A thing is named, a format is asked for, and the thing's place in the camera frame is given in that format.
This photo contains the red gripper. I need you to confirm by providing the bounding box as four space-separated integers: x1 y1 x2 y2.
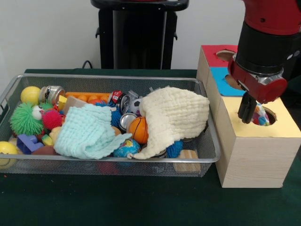
228 60 287 124

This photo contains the multicoloured patterned cloth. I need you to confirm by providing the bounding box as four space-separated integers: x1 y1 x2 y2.
253 106 271 126

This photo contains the cream waffle cloth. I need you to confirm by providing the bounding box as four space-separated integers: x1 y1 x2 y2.
127 87 210 160

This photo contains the mint waffle cloth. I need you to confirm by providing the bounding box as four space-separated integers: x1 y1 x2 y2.
53 104 134 161

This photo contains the wooden box with three holes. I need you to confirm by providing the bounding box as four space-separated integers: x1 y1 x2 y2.
197 45 301 189

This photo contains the shallow clear mesh bin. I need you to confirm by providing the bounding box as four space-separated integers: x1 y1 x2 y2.
0 73 221 178

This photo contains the blue spiky ball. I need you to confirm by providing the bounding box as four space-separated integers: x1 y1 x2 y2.
165 140 182 158

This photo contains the small soccer ball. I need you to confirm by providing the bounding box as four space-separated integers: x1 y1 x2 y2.
128 98 143 115

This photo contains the orange toy basketball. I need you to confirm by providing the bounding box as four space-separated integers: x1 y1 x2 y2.
128 117 146 145

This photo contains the blue globe ball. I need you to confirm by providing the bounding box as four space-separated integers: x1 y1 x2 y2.
114 139 141 158

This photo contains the orange toy brick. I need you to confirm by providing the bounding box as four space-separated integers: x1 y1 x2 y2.
65 92 109 105

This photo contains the crushed silver drink can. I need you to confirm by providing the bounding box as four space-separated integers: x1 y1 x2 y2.
38 84 65 103

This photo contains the red spiky ball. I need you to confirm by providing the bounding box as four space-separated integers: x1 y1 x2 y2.
42 109 64 130

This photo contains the yellow ball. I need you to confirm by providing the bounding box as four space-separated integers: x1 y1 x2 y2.
0 141 17 169
20 86 41 105

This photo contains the purple toy block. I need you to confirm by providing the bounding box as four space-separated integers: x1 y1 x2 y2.
16 134 44 155

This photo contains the green spiky ball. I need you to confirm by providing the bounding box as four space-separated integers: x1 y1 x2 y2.
9 103 45 136

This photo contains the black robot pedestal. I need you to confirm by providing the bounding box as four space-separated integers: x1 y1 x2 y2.
91 0 189 70

